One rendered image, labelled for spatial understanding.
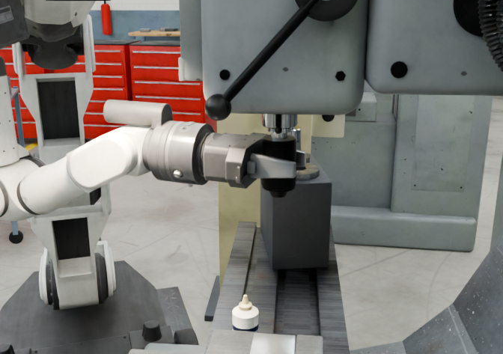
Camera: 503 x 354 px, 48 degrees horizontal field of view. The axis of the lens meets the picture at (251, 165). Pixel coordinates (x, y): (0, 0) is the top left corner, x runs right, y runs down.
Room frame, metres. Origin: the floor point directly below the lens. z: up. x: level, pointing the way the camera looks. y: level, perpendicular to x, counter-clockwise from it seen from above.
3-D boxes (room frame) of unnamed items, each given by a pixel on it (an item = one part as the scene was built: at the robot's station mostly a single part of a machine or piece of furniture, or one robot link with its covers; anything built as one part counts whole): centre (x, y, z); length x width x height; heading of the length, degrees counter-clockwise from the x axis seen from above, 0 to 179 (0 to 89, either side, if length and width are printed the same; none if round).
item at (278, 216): (1.18, -0.09, 1.00); 0.22 x 0.12 x 0.20; 5
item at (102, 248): (1.48, 0.50, 0.68); 0.21 x 0.20 x 0.13; 17
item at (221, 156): (0.78, 0.05, 1.23); 0.13 x 0.12 x 0.10; 160
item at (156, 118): (0.82, 0.15, 1.24); 0.11 x 0.11 x 0.11; 70
